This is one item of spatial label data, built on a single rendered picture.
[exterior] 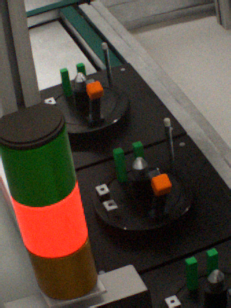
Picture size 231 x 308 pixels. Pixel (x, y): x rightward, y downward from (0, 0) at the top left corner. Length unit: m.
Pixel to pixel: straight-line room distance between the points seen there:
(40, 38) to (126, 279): 1.10
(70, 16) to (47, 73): 0.19
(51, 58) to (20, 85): 1.06
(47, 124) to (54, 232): 0.08
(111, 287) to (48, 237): 0.10
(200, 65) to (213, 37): 0.12
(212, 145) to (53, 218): 0.72
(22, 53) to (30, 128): 0.05
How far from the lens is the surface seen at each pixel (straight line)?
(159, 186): 1.05
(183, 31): 1.80
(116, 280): 0.69
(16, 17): 0.55
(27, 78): 0.58
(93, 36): 1.64
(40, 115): 0.58
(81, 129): 1.30
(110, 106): 1.34
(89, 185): 1.22
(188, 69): 1.66
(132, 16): 1.81
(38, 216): 0.59
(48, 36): 1.74
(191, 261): 0.98
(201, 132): 1.32
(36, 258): 0.63
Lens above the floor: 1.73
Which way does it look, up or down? 37 degrees down
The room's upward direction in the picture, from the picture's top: 9 degrees counter-clockwise
